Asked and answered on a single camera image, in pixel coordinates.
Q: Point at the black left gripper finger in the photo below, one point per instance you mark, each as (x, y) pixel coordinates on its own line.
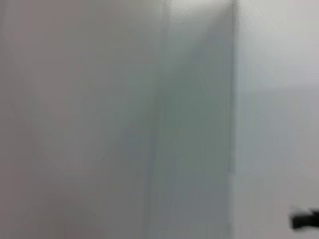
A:
(306, 219)

